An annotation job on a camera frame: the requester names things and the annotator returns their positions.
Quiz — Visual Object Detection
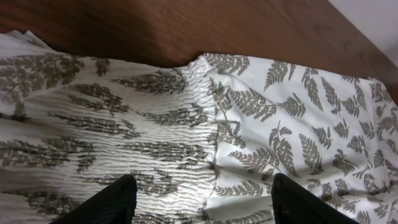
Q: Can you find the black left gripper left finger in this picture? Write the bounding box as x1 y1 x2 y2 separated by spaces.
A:
51 174 137 224

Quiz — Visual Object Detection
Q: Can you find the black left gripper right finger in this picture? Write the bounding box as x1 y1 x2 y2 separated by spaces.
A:
271 173 359 224

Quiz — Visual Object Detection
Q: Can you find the white fern print dress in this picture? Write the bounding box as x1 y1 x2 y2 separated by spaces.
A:
1 30 397 223

